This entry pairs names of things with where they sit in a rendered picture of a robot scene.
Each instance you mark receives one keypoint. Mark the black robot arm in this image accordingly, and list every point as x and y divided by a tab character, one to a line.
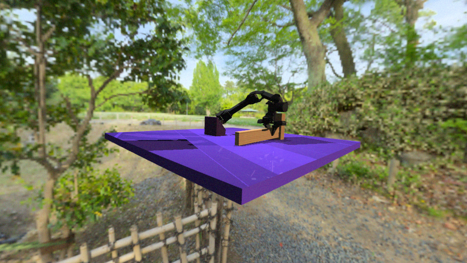
277	104

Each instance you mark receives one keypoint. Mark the wooden post with slot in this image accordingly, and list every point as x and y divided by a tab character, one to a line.
281	117

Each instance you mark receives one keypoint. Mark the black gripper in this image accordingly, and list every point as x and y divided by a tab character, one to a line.
275	122

